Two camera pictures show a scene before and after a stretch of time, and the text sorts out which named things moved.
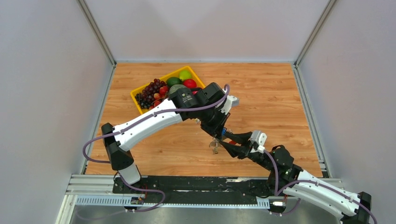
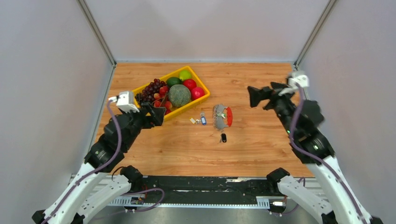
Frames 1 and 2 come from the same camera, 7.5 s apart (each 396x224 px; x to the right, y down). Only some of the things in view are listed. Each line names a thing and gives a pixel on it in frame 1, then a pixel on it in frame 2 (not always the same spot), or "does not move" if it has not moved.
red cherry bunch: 160,97 does not move
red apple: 189,83 does not move
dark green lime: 172,81 does not move
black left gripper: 216,131 to 156,117
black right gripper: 241,152 to 255,94
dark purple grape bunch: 145,97 does not move
